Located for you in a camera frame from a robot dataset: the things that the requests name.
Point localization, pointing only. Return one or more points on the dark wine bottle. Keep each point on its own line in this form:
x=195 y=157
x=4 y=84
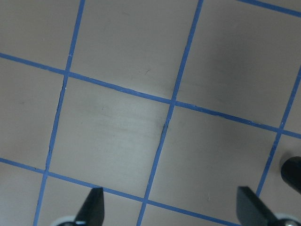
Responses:
x=291 y=173

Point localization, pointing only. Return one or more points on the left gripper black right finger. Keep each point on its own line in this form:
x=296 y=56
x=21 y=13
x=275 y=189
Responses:
x=251 y=211

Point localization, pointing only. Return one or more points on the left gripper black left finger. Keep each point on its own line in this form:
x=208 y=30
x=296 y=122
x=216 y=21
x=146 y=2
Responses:
x=92 y=211

